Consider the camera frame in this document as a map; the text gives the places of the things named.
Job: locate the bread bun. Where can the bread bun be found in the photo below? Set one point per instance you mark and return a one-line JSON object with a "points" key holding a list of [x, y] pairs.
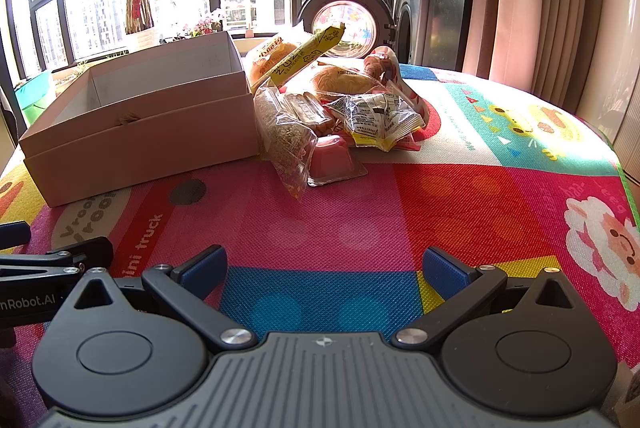
{"points": [[340, 81]]}

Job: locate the grain bar clear packet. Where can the grain bar clear packet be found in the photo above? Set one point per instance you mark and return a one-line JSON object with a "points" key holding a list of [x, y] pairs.
{"points": [[285, 133]]}

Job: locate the brown wafer clear packet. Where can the brown wafer clear packet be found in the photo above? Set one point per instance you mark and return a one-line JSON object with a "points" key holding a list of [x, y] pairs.
{"points": [[307, 108]]}

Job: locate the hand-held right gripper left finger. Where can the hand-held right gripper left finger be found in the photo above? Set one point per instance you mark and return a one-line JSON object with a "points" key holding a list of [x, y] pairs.
{"points": [[205, 270]]}

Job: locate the pink flower potted plant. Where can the pink flower potted plant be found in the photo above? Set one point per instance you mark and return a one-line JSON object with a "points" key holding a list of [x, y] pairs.
{"points": [[205, 24]]}

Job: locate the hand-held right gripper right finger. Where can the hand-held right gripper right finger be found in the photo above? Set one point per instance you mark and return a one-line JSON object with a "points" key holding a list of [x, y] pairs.
{"points": [[444, 270]]}

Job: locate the round washing machine door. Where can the round washing machine door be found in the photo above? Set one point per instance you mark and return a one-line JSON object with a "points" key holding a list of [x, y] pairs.
{"points": [[345, 26]]}

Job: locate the white cardboard box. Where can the white cardboard box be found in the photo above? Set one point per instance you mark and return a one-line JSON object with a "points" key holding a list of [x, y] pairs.
{"points": [[150, 133]]}

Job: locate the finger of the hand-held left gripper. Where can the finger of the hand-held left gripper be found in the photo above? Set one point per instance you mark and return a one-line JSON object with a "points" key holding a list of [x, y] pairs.
{"points": [[15, 234], [95, 250]]}

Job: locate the red white snack packet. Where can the red white snack packet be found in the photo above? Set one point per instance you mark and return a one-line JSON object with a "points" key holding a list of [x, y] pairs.
{"points": [[385, 63]]}

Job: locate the yellow clear snack packet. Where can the yellow clear snack packet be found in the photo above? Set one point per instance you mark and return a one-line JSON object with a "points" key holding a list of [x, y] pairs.
{"points": [[370, 118]]}

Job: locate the green bucket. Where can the green bucket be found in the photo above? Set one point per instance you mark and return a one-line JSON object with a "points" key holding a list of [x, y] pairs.
{"points": [[32, 98]]}

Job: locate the colourful cartoon play mat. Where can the colourful cartoon play mat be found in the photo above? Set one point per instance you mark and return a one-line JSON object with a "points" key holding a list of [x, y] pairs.
{"points": [[350, 208]]}

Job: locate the pink jelly cup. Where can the pink jelly cup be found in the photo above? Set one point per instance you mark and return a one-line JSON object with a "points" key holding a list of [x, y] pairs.
{"points": [[332, 158]]}

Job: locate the yellow stick snack packet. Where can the yellow stick snack packet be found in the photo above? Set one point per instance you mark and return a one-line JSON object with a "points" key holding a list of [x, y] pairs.
{"points": [[305, 53]]}

